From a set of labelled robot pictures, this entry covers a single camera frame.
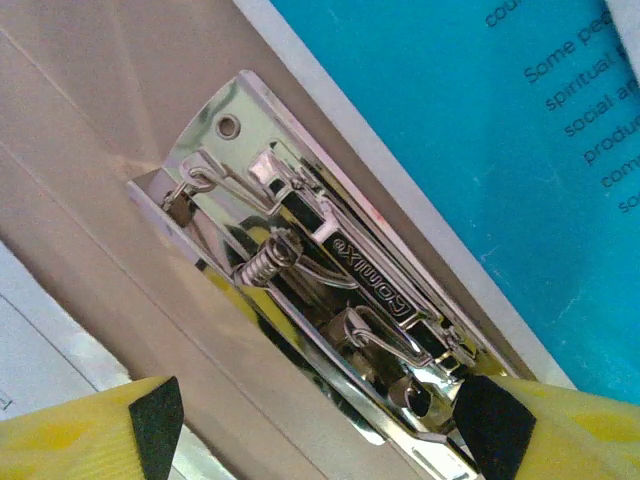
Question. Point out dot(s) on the blue printed paper sheet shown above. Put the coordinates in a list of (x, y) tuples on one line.
[(425, 125)]

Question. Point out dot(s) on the pink file folder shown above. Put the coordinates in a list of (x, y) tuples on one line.
[(75, 125)]

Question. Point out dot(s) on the white printed paper sheet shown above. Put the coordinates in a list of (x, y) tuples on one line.
[(40, 340)]

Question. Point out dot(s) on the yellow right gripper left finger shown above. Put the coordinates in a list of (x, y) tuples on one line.
[(75, 440)]

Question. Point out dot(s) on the chrome lever clip mechanism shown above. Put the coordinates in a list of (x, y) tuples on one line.
[(300, 280)]

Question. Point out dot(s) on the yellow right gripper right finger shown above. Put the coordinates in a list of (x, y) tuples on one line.
[(560, 440)]

